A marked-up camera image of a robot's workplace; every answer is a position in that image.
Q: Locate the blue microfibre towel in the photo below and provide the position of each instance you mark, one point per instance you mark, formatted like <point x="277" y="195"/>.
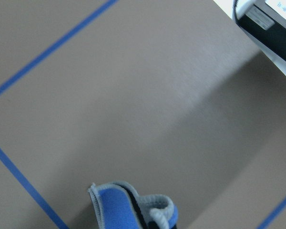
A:
<point x="118" y="205"/>

